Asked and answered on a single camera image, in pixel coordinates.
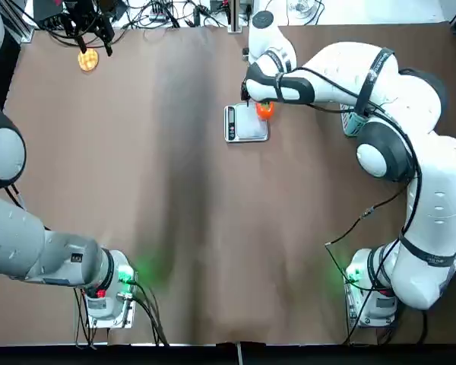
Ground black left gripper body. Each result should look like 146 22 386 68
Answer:
63 0 100 23

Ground orange-red plastic tomato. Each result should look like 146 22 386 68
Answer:
255 100 277 121

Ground silver digital kitchen scale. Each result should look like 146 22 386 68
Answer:
223 103 270 144

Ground light blue plastic basket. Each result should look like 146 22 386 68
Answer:
340 102 366 137

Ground round golden bread bun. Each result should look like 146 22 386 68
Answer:
78 48 100 73

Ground black box with red logo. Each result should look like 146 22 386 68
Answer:
33 0 64 23

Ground aluminium frame post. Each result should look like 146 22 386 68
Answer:
227 0 251 33
9 0 35 43

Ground dangling black arm cable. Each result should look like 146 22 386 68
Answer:
325 188 411 284

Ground black base cable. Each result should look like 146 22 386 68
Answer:
73 287 98 349
130 279 170 347

